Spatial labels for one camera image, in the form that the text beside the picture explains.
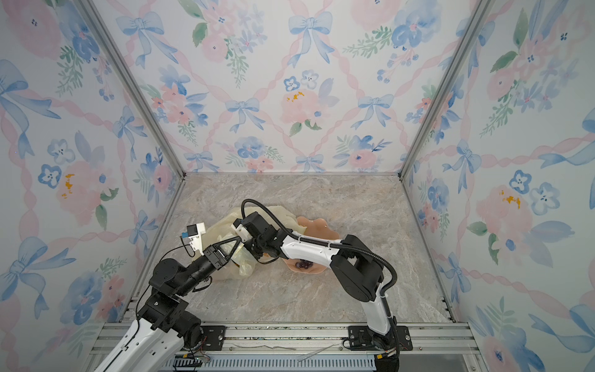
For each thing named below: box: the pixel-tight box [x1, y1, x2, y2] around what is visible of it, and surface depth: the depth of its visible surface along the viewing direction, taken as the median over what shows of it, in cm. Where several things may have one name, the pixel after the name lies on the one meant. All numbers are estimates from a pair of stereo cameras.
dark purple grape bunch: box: [295, 258, 314, 269], surface depth 87 cm
